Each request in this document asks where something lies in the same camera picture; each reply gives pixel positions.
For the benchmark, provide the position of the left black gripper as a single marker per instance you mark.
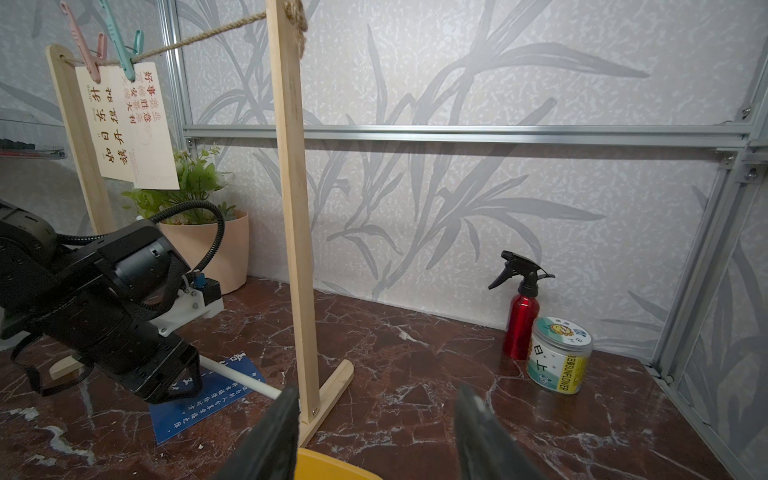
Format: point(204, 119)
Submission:
point(108, 294)

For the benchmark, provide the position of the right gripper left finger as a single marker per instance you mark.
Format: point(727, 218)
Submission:
point(270, 449)

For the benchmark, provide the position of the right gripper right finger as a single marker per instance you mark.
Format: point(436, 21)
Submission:
point(485, 449)

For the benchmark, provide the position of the blue calligraphy postcard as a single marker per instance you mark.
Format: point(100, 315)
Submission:
point(172, 418)

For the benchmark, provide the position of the cream red-text postcard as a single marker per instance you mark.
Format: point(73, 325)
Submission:
point(150, 148)

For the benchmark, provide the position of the yellow calligraphy postcard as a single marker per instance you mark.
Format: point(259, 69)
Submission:
point(105, 108)

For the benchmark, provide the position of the pink clothespin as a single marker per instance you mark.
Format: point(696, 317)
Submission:
point(90, 58)

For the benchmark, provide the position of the teal clothespin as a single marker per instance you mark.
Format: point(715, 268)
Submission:
point(124, 53)

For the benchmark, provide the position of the wooden string rack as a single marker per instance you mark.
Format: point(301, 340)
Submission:
point(284, 20)

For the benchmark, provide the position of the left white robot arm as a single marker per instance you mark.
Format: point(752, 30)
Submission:
point(29, 245)

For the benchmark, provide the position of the yellow plastic tray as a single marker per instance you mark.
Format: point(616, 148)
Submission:
point(312, 465)

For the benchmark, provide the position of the green-lidded tin can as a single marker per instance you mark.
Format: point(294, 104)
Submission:
point(558, 355)

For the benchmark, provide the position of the potted flower plant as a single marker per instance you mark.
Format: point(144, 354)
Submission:
point(193, 232)

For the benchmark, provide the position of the red spray bottle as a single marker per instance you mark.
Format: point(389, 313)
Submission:
point(524, 307)

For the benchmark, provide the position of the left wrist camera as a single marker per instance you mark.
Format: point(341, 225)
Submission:
point(199, 301)

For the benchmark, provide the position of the clear plastic wall shelf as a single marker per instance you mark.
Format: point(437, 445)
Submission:
point(24, 139)

